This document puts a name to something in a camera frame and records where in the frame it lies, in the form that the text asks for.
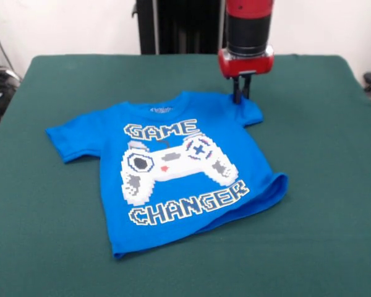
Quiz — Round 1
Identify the dark green table cloth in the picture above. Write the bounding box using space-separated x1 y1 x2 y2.
0 54 371 297

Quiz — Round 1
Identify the grey cable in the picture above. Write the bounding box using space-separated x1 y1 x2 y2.
0 26 22 83

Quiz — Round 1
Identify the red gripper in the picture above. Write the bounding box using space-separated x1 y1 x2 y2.
217 45 275 105

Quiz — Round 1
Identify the blue laundry item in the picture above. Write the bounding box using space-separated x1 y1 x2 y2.
45 90 290 260

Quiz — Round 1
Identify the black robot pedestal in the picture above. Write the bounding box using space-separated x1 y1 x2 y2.
131 0 236 55

